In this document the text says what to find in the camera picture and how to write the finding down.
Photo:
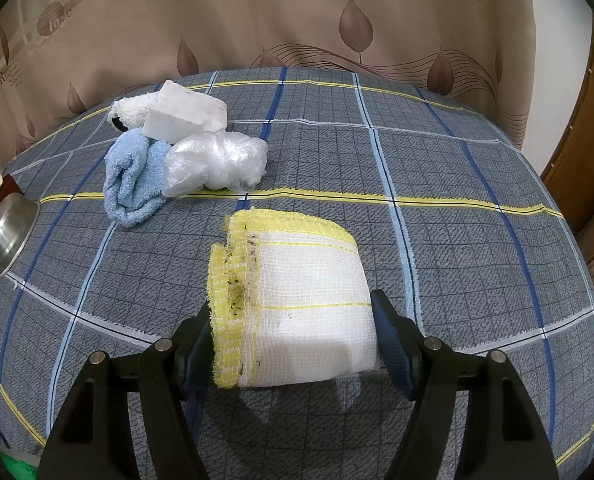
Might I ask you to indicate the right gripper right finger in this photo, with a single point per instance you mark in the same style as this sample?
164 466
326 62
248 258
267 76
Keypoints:
503 437

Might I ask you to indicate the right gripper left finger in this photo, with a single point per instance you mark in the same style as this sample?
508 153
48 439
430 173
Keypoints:
120 402

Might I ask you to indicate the yellow-edged white dishcloth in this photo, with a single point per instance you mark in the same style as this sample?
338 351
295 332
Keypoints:
289 302

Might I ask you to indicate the light blue towel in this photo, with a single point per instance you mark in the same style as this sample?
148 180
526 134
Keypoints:
134 178

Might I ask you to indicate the clear plastic bag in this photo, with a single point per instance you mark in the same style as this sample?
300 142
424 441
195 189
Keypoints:
224 159

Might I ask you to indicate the white fluffy plush toy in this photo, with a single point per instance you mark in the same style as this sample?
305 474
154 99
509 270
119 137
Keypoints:
130 113

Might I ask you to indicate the green booklet package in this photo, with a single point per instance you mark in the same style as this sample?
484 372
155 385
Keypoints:
22 466

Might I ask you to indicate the grey plaid tablecloth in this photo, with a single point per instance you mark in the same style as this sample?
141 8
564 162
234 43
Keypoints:
451 221

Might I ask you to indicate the stainless steel bowl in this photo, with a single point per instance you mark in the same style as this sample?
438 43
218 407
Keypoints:
18 217

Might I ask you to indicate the white sponge block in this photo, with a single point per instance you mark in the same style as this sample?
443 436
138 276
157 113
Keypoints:
177 112

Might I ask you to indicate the beige leaf-print curtain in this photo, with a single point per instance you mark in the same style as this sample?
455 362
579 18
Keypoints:
58 58

